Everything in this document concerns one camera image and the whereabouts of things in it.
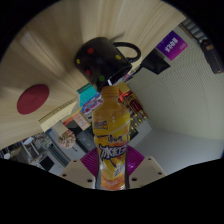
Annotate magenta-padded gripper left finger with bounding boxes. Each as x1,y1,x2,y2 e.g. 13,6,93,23
59,148,101,190

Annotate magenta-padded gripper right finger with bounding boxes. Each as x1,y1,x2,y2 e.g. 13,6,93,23
124,145,167,190

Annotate yellow iced tea bottle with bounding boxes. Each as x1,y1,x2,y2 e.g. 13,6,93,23
91,85,132,191

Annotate black computer monitor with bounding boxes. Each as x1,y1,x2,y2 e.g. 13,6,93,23
39,155,56,172

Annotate pink flowers in white pot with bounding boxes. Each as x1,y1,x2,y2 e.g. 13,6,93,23
58,129,78,150

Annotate pale yellow notepad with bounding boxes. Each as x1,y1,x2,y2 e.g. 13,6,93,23
38,98,78,133

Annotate wooden shelf unit with trophies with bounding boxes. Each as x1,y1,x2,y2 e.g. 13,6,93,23
123,91,150,141

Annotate teal book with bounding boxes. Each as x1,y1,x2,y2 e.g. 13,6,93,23
76,83,98,108

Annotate flat round red coaster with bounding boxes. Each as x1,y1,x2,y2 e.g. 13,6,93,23
16,83,51,116

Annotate black polka dot mug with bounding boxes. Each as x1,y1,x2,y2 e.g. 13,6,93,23
73,36,142,92

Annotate purple sign board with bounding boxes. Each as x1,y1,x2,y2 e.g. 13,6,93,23
155,30,189,62

